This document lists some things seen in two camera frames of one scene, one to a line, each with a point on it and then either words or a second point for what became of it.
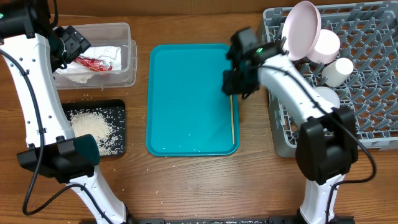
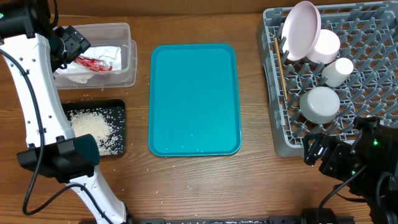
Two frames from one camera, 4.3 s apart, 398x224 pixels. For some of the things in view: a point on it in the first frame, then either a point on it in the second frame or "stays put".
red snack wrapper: (92, 64) stays put
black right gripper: (229, 88) → (340, 155)
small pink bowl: (326, 49) stays put
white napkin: (74, 71) stays put
